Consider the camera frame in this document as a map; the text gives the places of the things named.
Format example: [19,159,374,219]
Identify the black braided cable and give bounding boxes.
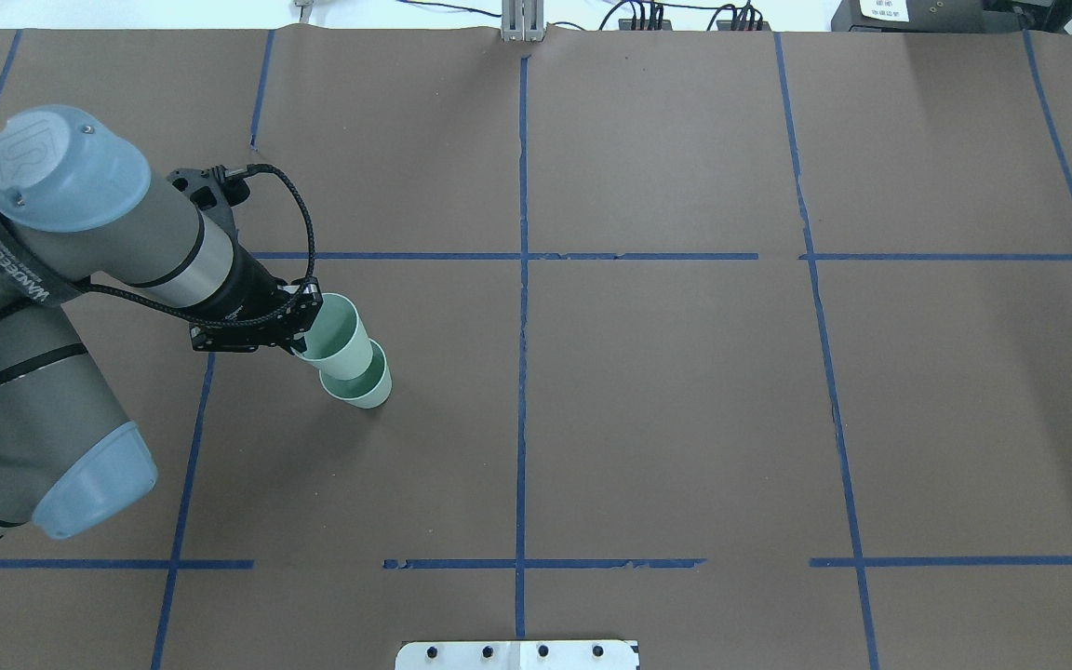
[218,164,318,286]

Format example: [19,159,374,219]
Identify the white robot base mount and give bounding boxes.
[394,639,641,669]

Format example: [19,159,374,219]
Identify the black power strip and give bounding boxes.
[712,8,771,33]
[617,6,673,33]

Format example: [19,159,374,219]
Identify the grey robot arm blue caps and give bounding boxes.
[0,103,322,540]

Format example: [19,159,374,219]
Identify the black device with label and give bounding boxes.
[830,1,985,34]

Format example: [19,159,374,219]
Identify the light green cup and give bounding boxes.
[318,340,393,410]
[295,292,373,381]

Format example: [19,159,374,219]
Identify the aluminium profile post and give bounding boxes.
[501,0,547,42]

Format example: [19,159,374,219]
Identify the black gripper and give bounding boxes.
[190,247,322,356]

